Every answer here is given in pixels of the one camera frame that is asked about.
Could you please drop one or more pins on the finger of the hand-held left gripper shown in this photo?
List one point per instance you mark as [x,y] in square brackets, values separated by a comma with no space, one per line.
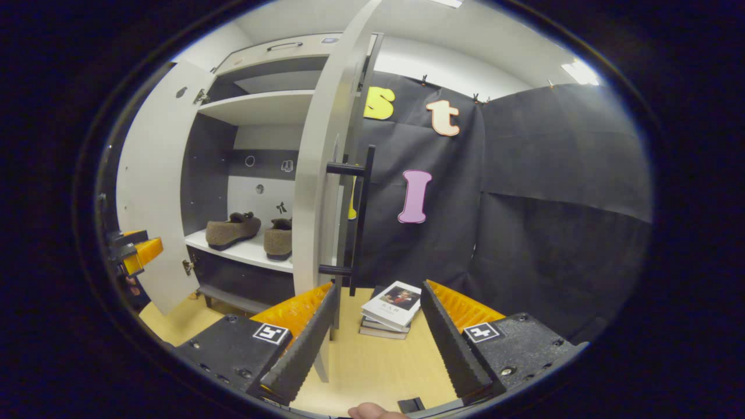
[134,237]
[145,256]

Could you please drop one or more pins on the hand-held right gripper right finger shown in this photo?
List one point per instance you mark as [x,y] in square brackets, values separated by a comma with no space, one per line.
[451,349]

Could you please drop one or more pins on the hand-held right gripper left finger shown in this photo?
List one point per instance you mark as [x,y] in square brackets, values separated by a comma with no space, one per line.
[308,349]

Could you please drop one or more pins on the light grey cabinet door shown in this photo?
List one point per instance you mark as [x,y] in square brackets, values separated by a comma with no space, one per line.
[317,174]
[157,174]

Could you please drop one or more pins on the brown fuzzy shoe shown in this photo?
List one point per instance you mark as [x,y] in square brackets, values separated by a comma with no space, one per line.
[279,240]
[233,231]

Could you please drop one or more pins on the grey shoe cabinet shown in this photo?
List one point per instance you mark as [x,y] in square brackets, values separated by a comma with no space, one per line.
[256,107]

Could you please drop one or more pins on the cabinet drawer front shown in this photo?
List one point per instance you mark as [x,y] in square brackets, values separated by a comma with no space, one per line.
[262,58]

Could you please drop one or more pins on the grey book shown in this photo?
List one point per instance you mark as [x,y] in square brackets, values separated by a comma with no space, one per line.
[381,334]
[384,327]

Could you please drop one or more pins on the white book with portrait cover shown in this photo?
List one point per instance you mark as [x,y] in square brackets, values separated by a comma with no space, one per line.
[393,302]

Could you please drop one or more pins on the black backdrop cloth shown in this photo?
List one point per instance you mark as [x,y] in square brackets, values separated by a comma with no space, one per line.
[524,233]

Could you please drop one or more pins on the ceiling light panel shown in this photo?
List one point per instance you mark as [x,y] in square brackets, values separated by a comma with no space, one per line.
[447,2]
[580,72]

